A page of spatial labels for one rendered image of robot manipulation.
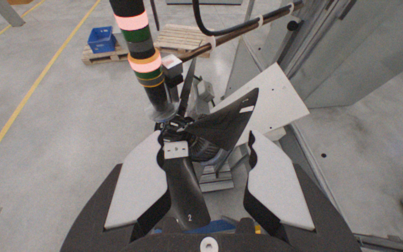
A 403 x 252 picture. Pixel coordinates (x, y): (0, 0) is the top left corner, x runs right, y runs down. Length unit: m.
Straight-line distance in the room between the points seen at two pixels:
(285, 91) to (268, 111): 0.09
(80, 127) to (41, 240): 1.30
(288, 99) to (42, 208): 2.42
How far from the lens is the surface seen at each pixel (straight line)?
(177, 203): 0.51
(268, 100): 0.59
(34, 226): 2.37
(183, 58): 0.26
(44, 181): 2.45
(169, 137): 0.51
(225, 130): 0.30
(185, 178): 0.50
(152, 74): 0.22
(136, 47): 0.20
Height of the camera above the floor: 1.68
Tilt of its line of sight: 59 degrees down
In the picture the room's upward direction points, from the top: 5 degrees clockwise
